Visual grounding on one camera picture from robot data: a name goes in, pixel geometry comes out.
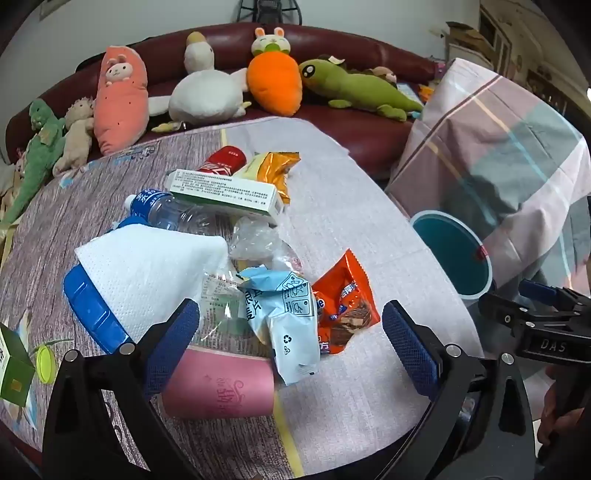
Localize clear green printed wrapper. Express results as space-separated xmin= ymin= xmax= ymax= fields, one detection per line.
xmin=189 ymin=272 xmax=273 ymax=358

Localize white duck plush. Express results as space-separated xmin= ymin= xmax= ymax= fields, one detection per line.
xmin=150 ymin=31 xmax=252 ymax=133

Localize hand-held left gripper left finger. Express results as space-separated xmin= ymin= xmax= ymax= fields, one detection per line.
xmin=42 ymin=298 xmax=201 ymax=480

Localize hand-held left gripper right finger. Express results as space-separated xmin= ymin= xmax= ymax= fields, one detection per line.
xmin=382 ymin=299 xmax=539 ymax=480

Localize light blue snack wrapper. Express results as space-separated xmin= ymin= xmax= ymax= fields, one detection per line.
xmin=238 ymin=266 xmax=321 ymax=386

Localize white paper towel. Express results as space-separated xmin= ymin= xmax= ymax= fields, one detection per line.
xmin=75 ymin=223 xmax=229 ymax=344

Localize blue plastic tray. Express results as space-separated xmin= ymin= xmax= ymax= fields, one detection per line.
xmin=63 ymin=217 xmax=139 ymax=356

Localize wood print tablecloth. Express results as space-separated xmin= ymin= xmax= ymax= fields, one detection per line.
xmin=0 ymin=127 xmax=305 ymax=480

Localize clear plastic water bottle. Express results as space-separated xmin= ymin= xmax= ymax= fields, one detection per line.
xmin=124 ymin=188 xmax=241 ymax=236

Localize blue round bin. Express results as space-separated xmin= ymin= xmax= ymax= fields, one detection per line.
xmin=409 ymin=210 xmax=495 ymax=301

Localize green cardboard box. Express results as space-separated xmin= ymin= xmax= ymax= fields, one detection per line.
xmin=0 ymin=323 xmax=37 ymax=408

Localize red soda can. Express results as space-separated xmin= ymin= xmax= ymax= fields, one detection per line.
xmin=193 ymin=145 xmax=246 ymax=178

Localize person's right hand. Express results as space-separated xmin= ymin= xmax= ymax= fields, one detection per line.
xmin=537 ymin=383 xmax=591 ymax=457

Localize colourful plastic toys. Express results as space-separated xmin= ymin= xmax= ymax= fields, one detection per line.
xmin=397 ymin=82 xmax=437 ymax=104

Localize pale pink woven cloth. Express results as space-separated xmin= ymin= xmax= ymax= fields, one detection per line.
xmin=222 ymin=117 xmax=485 ymax=476

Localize small green dinosaur plush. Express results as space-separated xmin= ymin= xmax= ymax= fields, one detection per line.
xmin=0 ymin=99 xmax=66 ymax=227

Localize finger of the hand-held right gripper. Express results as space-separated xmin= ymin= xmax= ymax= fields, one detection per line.
xmin=518 ymin=278 xmax=578 ymax=303
xmin=478 ymin=292 xmax=527 ymax=328

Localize pink carrot bunny plush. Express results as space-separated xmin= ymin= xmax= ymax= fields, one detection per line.
xmin=93 ymin=45 xmax=149 ymax=157

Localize clear plastic bag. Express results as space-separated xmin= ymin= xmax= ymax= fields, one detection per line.
xmin=228 ymin=217 xmax=303 ymax=273

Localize beige hedgehog plush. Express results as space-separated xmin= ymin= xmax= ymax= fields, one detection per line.
xmin=52 ymin=96 xmax=95 ymax=178

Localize pink paper cup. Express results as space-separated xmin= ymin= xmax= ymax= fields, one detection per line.
xmin=161 ymin=348 xmax=276 ymax=419

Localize pastel plaid blanket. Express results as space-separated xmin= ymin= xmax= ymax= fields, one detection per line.
xmin=385 ymin=58 xmax=591 ymax=301

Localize dark red leather sofa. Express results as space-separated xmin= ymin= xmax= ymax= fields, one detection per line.
xmin=4 ymin=21 xmax=444 ymax=181

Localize cardboard boxes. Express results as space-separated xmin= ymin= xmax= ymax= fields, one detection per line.
xmin=443 ymin=21 xmax=497 ymax=58

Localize orange carrot bunny plush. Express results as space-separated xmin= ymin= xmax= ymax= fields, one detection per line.
xmin=247 ymin=27 xmax=303 ymax=117

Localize yellow green bottle cap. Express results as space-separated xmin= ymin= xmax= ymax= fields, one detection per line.
xmin=34 ymin=344 xmax=57 ymax=385

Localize large green dinosaur plush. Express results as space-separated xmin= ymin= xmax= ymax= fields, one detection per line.
xmin=298 ymin=55 xmax=424 ymax=121

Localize small brown plush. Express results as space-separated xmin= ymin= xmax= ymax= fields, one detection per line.
xmin=365 ymin=66 xmax=398 ymax=84

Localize white green carton box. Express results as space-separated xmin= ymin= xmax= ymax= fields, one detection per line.
xmin=166 ymin=169 xmax=284 ymax=227

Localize black mesh chair back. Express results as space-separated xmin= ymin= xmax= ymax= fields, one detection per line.
xmin=238 ymin=0 xmax=303 ymax=26

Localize yellow orange snack wrapper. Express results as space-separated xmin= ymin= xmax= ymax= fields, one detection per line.
xmin=231 ymin=151 xmax=302 ymax=206

